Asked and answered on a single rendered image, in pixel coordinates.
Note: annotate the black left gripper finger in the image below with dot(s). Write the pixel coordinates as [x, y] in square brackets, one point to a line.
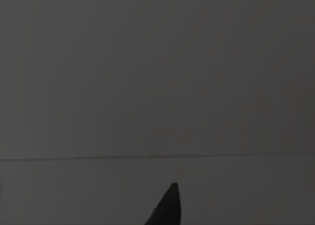
[168, 210]

